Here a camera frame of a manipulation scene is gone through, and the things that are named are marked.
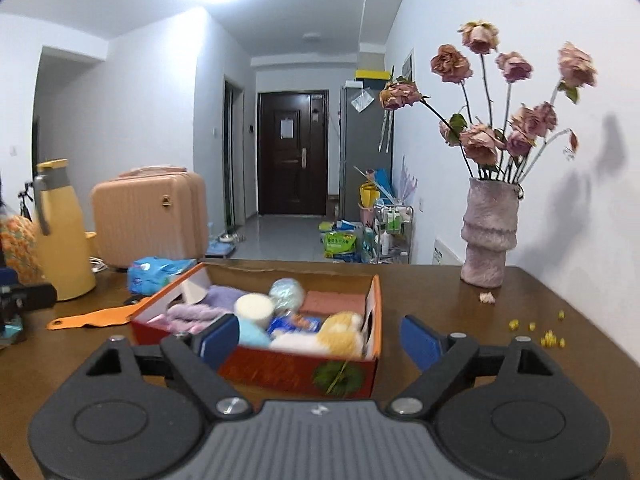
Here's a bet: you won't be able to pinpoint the orange floral cloth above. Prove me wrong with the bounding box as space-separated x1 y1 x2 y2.
0 214 41 286

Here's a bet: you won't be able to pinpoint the purple drawstring pouch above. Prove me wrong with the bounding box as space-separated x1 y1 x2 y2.
167 305 228 335

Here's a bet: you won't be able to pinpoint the blue plush toy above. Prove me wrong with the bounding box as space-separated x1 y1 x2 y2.
237 317 273 348

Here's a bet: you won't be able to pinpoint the purple wall decal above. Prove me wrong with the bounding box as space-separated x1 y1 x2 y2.
400 156 418 203

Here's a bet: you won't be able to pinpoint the scattered yellow crumbs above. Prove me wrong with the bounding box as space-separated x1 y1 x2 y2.
507 310 568 350

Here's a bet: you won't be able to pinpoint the grey refrigerator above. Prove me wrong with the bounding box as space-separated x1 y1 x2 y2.
339 85 396 223

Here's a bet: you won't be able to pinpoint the blue wrapping paper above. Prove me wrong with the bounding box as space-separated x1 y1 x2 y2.
354 165 393 196

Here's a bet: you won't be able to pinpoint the lilac fluffy scrunchie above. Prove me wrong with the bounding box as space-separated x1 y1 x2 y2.
202 285 247 311

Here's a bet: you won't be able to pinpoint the white cylinder sponge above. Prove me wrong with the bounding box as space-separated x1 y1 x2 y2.
234 293 275 328

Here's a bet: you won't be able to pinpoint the yellow thermos jug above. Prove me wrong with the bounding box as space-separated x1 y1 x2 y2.
32 159 97 302

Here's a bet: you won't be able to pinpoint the pink ceramic vase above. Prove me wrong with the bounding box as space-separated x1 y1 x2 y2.
460 177 523 289

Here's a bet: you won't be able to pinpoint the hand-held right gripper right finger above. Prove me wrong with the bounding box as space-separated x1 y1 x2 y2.
385 314 556 420

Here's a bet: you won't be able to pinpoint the wire storage trolley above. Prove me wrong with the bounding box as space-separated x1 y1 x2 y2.
372 199 415 265

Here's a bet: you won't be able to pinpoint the pink layered sponge block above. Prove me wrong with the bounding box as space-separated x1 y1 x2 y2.
301 290 368 317

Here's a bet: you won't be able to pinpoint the yellow plush toy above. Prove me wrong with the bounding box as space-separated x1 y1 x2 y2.
317 311 366 358

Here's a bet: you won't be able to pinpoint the blue tissue pack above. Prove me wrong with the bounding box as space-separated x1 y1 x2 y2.
127 256 198 296

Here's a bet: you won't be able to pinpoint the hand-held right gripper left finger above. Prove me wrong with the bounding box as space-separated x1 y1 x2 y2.
85 312 253 420

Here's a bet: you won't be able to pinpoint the orange shoehorn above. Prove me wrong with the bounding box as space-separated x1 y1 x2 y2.
46 296 151 332

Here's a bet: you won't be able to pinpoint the dark entrance door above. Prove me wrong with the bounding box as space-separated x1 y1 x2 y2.
256 90 331 217

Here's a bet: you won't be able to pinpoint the dried pink roses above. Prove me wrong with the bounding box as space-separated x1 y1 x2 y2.
379 20 598 183

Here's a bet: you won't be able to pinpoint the peach hard-shell suitcase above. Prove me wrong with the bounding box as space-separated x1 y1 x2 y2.
91 166 208 268

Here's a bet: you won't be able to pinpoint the green plastic bag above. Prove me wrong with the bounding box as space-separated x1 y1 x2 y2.
324 230 358 261

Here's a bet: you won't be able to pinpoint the white folded umbrella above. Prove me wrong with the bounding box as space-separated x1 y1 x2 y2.
378 105 393 153

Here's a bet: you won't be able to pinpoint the yellow and black box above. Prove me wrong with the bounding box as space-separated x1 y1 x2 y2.
354 67 390 88

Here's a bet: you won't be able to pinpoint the dark side door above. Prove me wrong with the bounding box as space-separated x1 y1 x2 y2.
223 76 246 228

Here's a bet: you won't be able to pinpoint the blue snack packet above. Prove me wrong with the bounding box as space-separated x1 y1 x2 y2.
267 312 322 338

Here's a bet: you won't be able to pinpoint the red cardboard box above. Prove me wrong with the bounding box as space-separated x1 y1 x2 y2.
131 261 383 400

